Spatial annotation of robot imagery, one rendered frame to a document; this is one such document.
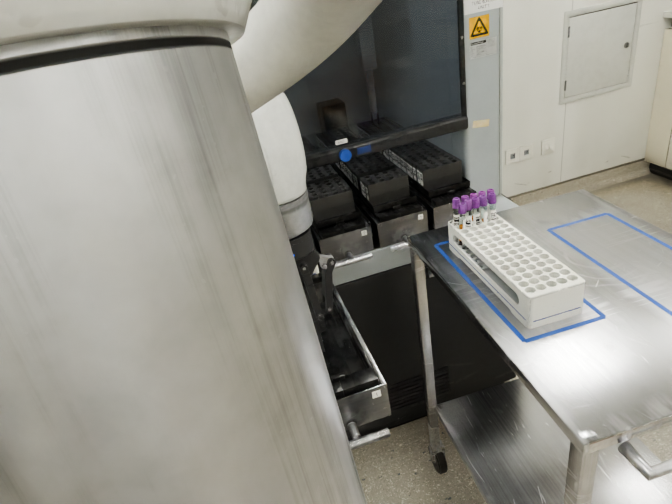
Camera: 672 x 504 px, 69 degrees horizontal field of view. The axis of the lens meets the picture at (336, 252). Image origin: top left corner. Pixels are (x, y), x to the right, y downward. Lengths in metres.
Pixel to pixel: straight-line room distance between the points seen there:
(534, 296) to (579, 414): 0.19
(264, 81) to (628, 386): 0.62
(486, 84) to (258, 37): 1.01
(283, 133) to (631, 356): 0.58
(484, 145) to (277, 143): 0.84
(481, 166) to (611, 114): 1.87
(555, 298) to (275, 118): 0.51
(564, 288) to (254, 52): 0.61
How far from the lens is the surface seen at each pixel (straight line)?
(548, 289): 0.83
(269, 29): 0.37
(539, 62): 2.82
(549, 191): 3.10
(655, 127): 3.39
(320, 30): 0.34
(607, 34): 3.04
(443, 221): 1.29
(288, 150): 0.64
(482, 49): 1.32
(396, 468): 1.68
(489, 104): 1.36
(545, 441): 1.39
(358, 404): 0.79
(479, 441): 1.38
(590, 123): 3.12
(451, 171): 1.34
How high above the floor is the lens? 1.36
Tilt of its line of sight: 30 degrees down
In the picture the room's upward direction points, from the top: 11 degrees counter-clockwise
